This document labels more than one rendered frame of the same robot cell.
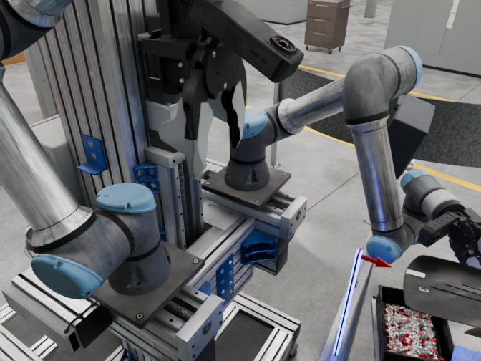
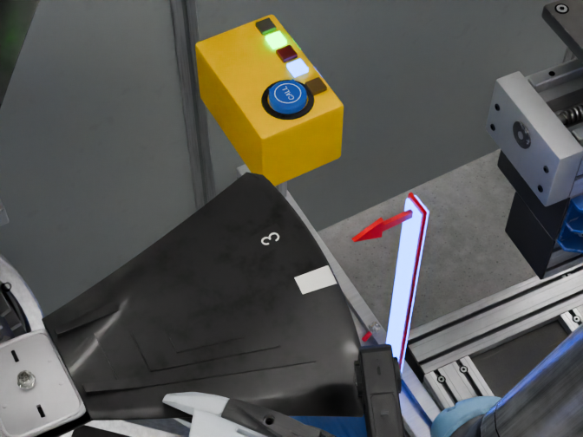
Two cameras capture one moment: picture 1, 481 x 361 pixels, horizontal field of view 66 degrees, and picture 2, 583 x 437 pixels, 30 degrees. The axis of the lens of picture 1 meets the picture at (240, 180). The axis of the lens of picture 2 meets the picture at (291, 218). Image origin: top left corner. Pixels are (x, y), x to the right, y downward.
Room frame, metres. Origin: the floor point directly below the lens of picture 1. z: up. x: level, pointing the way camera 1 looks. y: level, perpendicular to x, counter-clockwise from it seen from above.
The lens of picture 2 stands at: (0.74, -0.75, 1.92)
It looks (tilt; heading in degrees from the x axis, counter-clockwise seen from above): 54 degrees down; 122
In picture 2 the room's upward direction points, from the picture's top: straight up
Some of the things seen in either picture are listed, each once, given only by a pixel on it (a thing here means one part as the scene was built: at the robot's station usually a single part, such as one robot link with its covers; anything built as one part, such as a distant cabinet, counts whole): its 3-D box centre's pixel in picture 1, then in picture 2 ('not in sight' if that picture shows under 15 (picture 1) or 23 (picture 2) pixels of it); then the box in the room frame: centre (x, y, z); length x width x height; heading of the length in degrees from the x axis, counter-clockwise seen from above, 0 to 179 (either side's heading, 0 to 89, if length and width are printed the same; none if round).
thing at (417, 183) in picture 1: (423, 190); not in sight; (0.78, -0.46, 1.18); 0.11 x 0.08 x 0.09; 8
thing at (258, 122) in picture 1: (249, 132); not in sight; (1.06, -0.03, 1.20); 0.13 x 0.12 x 0.14; 133
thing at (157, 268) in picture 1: (137, 255); not in sight; (0.64, 0.24, 1.09); 0.15 x 0.15 x 0.10
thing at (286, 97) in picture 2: not in sight; (287, 97); (0.33, -0.10, 1.08); 0.04 x 0.04 x 0.02
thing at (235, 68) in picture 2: not in sight; (268, 104); (0.29, -0.08, 1.02); 0.16 x 0.10 x 0.11; 151
